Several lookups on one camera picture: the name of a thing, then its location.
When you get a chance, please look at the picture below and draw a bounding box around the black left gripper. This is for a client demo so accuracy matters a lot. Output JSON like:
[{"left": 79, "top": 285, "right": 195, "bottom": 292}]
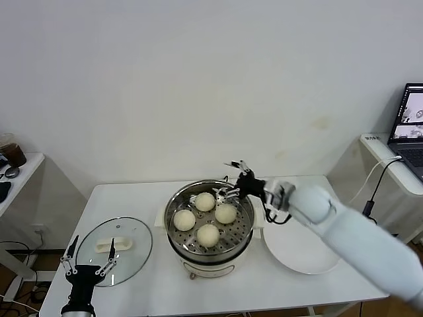
[{"left": 60, "top": 234, "right": 118, "bottom": 304}]

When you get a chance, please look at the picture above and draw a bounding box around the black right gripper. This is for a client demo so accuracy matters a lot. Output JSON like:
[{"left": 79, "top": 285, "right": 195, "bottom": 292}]
[{"left": 211, "top": 160, "right": 267, "bottom": 203}]

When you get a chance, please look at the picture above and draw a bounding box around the white steamed baozi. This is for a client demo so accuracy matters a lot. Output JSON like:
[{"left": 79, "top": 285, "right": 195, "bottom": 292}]
[
  {"left": 196, "top": 224, "right": 221, "bottom": 249},
  {"left": 173, "top": 209, "right": 196, "bottom": 232},
  {"left": 214, "top": 203, "right": 237, "bottom": 225},
  {"left": 194, "top": 192, "right": 216, "bottom": 212}
]

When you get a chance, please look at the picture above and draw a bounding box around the glass lid cream handle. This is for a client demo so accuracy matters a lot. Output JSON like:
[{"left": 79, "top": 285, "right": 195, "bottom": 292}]
[{"left": 75, "top": 216, "right": 155, "bottom": 287}]

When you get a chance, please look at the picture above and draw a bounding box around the perforated steel steamer basket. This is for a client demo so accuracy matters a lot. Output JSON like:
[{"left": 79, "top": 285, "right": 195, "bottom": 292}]
[{"left": 155, "top": 180, "right": 265, "bottom": 262}]

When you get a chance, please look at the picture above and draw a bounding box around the white round plate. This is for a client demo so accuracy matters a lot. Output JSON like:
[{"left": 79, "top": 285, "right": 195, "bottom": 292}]
[{"left": 262, "top": 214, "right": 341, "bottom": 275}]

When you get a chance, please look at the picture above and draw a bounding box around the cream electric cooking pot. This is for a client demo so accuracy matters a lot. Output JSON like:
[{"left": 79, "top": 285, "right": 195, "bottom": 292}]
[{"left": 167, "top": 227, "right": 254, "bottom": 281}]

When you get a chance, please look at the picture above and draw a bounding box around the black pouch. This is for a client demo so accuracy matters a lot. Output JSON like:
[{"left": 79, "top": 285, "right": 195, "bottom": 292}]
[{"left": 0, "top": 180, "right": 13, "bottom": 202}]

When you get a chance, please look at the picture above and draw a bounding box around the white side table with cup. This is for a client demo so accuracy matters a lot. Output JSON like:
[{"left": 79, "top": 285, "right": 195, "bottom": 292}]
[{"left": 0, "top": 151, "right": 46, "bottom": 298}]

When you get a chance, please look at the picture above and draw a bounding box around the iced coffee plastic cup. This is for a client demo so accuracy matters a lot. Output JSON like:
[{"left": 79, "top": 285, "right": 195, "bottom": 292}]
[{"left": 0, "top": 133, "right": 27, "bottom": 167}]

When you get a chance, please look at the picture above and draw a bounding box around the white side table with laptop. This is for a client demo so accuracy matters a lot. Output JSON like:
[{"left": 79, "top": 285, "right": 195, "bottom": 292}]
[{"left": 359, "top": 133, "right": 423, "bottom": 285}]

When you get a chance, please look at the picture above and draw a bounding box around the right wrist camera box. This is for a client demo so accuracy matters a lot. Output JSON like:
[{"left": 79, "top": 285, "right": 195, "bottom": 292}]
[{"left": 263, "top": 180, "right": 297, "bottom": 212}]

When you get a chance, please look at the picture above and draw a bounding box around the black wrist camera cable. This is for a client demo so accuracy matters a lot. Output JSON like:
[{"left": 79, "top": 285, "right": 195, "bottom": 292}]
[{"left": 262, "top": 194, "right": 293, "bottom": 225}]

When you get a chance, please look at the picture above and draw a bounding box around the white floor cable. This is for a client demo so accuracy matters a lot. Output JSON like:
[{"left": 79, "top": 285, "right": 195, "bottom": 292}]
[{"left": 0, "top": 297, "right": 42, "bottom": 313}]

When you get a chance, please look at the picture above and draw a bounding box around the black floor cable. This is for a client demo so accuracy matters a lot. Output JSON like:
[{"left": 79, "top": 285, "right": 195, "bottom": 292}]
[{"left": 0, "top": 240, "right": 40, "bottom": 265}]

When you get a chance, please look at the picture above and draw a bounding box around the white charging cable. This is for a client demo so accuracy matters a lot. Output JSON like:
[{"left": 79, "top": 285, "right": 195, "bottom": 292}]
[{"left": 348, "top": 157, "right": 404, "bottom": 204}]

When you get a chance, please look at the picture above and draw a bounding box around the black cable with adapter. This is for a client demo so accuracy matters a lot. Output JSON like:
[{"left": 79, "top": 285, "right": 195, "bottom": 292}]
[{"left": 362, "top": 159, "right": 404, "bottom": 229}]

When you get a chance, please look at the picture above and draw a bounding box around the grey laptop showing camera views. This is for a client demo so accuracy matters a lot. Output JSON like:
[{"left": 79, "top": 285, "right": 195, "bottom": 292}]
[{"left": 387, "top": 83, "right": 423, "bottom": 184}]

